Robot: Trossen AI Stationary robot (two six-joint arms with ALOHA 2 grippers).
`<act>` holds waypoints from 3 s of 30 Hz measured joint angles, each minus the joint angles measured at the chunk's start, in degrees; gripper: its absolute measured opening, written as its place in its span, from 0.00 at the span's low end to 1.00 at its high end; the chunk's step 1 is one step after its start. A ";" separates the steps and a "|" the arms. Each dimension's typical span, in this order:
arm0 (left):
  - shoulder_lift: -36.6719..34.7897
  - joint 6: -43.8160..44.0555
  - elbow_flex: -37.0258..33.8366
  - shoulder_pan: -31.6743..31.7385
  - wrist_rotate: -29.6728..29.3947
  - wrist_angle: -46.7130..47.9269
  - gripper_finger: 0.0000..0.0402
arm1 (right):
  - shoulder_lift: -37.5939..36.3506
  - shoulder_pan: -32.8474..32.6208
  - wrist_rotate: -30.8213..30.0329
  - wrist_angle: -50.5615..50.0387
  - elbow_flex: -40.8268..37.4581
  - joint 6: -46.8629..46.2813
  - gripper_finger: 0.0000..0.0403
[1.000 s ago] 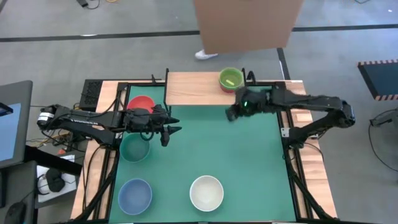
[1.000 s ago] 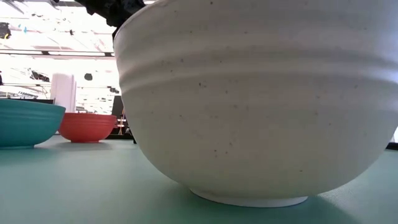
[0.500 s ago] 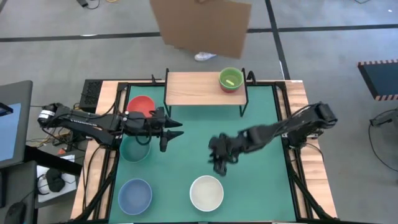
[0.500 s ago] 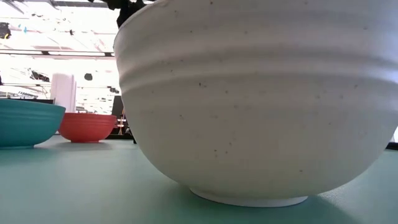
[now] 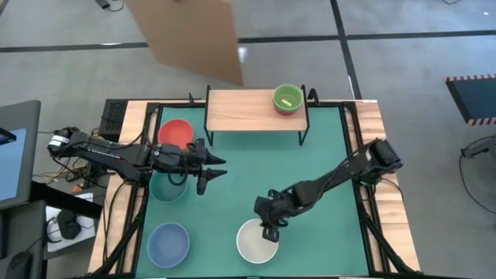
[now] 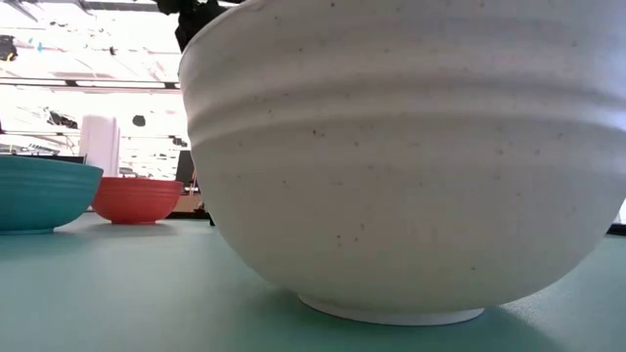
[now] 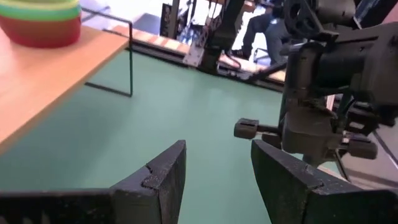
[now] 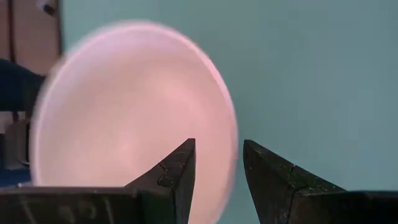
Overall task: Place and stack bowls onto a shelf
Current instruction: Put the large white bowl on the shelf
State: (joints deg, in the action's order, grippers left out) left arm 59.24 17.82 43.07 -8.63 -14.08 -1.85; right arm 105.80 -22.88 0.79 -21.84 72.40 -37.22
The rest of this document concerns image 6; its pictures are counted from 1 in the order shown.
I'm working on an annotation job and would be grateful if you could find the dark background monitor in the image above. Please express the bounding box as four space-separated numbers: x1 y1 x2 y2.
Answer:
175 150 197 188

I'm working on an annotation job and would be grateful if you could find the white speckled ribbed bowl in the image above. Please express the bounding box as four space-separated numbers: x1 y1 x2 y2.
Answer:
177 0 626 327

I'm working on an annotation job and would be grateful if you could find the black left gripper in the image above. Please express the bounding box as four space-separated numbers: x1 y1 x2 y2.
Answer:
155 0 246 53

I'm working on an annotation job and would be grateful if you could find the red ribbed bowl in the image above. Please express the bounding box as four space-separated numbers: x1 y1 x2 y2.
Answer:
92 176 185 226

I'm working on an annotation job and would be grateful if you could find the green table mat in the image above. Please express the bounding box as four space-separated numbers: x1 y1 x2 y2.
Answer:
0 211 626 352

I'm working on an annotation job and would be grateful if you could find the white building column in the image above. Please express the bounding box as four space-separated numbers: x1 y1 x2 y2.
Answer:
79 114 121 178

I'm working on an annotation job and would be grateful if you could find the teal ribbed bowl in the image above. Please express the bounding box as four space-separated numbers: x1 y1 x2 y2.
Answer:
0 154 105 236

